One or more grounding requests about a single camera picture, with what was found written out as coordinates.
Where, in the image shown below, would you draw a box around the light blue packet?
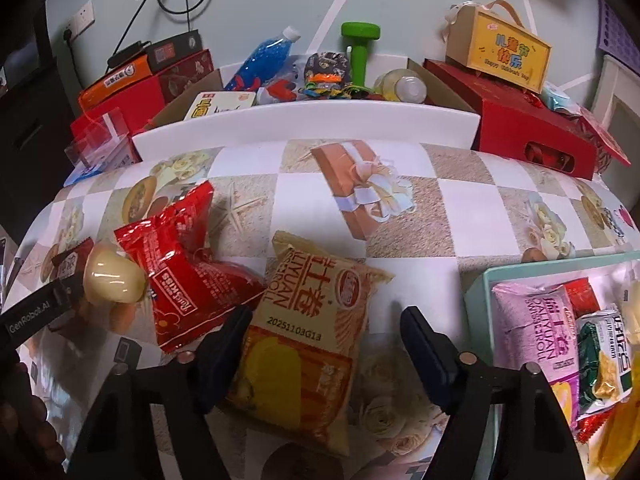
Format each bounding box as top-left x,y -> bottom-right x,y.
539,81 -> 584,116

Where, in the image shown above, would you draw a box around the black power adapter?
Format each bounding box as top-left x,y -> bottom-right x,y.
106,39 -> 151,69

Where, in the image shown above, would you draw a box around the dark red patterned box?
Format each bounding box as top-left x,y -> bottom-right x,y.
154,49 -> 216,106

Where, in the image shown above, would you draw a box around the colourful ring toys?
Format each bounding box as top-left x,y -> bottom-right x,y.
299,73 -> 372,102

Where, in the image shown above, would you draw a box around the red zigzag edged packet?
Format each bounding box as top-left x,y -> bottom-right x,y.
576,409 -> 614,444

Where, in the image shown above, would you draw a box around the white green corn snack packet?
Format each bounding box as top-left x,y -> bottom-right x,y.
575,304 -> 636,416

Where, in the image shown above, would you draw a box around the black cable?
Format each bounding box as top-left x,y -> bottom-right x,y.
107,0 -> 214,66

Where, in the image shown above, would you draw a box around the clear plastic box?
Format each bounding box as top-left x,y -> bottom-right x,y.
64,107 -> 144,171

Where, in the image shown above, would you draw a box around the black cabinet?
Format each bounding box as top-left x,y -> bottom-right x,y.
0,10 -> 81,196

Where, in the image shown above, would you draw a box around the pink swiss roll packet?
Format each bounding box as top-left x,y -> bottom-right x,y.
491,282 -> 584,432

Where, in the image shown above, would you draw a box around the white wall socket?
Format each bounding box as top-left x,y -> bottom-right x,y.
62,0 -> 96,41

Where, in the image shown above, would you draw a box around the clear plastic jar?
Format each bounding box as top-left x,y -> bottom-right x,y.
382,68 -> 429,104

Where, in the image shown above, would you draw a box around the teal rimmed white tray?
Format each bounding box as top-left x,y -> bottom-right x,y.
463,252 -> 640,480

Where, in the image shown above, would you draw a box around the green dumbbell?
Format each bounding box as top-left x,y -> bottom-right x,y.
341,21 -> 382,91

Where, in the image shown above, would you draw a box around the blue bead bottle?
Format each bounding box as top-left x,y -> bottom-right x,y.
224,26 -> 302,92

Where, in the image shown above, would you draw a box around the large red gift box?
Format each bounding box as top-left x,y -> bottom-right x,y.
423,58 -> 599,181

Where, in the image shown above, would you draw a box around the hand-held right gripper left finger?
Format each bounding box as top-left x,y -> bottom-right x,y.
75,303 -> 254,480

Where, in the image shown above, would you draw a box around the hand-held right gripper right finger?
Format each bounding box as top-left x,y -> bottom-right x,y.
399,304 -> 586,480

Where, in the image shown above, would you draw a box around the cardboard box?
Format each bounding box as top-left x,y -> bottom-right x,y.
144,57 -> 484,131

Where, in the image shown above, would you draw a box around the puffy red snack packet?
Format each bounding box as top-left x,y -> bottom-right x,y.
113,180 -> 267,354

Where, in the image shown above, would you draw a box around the plain red box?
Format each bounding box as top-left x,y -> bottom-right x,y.
69,77 -> 169,141

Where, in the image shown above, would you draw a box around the purple pegboard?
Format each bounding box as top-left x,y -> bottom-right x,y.
597,0 -> 640,59

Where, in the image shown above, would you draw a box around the orange box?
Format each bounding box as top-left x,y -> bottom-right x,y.
78,54 -> 151,111

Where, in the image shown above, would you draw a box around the yellow gift box with handle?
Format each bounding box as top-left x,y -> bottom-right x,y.
442,0 -> 554,95

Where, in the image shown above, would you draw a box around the white wooden frame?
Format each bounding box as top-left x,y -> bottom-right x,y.
589,53 -> 640,136

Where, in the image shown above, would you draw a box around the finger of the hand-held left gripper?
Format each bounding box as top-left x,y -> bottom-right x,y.
52,274 -> 85,314

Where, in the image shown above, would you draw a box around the yellow white card pack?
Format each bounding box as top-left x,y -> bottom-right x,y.
182,89 -> 259,122

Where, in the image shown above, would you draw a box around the patterned tablecloth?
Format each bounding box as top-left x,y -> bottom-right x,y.
0,140 -> 640,480

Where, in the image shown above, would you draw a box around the dark printed round bag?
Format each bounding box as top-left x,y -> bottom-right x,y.
304,51 -> 351,83

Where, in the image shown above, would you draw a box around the dark flat box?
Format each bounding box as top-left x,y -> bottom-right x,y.
144,29 -> 204,74

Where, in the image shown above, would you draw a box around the orange swiss roll packet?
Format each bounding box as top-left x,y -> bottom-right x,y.
224,230 -> 397,457

